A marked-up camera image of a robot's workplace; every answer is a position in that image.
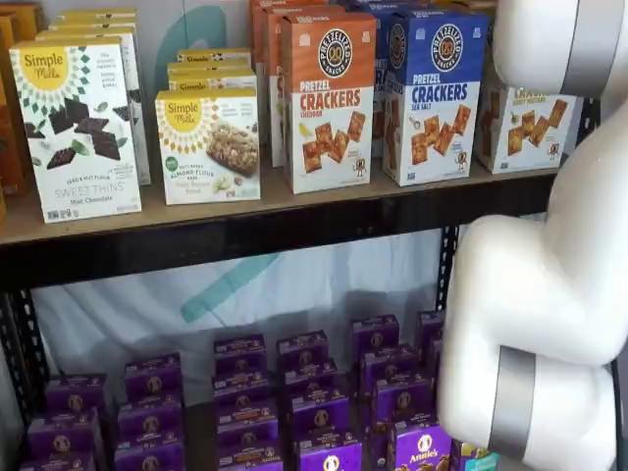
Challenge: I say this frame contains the purple Annie's snack box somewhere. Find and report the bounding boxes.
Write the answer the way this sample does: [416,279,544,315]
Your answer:
[26,408,103,460]
[416,309,446,350]
[18,450,98,471]
[217,447,287,471]
[391,420,453,471]
[211,369,274,409]
[359,344,418,390]
[275,330,330,375]
[117,395,184,444]
[214,397,282,439]
[45,373,109,416]
[124,353,184,401]
[289,389,351,441]
[426,337,444,375]
[372,379,441,429]
[213,334,268,377]
[281,364,340,402]
[349,314,400,355]
[113,438,187,471]
[216,425,284,461]
[295,433,365,471]

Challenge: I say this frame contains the Simple Mills Sweet Thins box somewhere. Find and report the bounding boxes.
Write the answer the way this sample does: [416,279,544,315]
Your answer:
[47,19,139,33]
[60,6,138,17]
[33,27,153,187]
[8,34,144,225]
[55,13,139,24]

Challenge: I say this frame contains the Simple Mills almond bar box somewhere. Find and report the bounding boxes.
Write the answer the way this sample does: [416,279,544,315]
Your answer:
[154,88,263,206]
[167,61,259,97]
[177,47,254,68]

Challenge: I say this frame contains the blue sea salt crackers box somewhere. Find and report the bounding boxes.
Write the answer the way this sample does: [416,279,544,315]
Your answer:
[383,9,493,188]
[341,0,497,14]
[371,3,443,159]

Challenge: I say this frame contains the white backdrop sheet teal logo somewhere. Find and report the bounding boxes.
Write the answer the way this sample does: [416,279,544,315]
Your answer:
[28,0,492,389]

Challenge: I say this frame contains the yellow white pretzel crackers box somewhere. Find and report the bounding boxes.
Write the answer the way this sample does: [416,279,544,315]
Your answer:
[473,73,586,175]

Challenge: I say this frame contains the orange cheddar pretzel crackers box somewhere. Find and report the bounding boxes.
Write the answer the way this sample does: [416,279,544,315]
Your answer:
[281,10,380,195]
[248,0,328,79]
[267,5,344,171]

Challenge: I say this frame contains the black metal wooden shelf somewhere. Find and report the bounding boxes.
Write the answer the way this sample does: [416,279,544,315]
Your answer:
[0,95,602,443]

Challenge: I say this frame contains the orange snack box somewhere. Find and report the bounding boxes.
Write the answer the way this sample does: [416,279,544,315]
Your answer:
[0,1,44,48]

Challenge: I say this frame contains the teal Annie's snack box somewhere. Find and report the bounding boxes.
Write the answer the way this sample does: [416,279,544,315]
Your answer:
[450,438,502,471]

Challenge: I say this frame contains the wooden shelf board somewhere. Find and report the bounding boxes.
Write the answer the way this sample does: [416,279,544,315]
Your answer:
[0,155,565,246]

